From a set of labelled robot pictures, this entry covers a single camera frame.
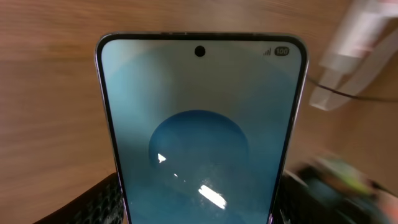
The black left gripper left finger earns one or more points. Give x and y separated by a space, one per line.
101 204

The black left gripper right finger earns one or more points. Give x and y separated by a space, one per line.
298 202

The blue screen smartphone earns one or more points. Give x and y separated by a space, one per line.
200 123

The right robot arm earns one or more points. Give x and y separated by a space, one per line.
352 183

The white power strip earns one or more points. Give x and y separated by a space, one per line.
353 60

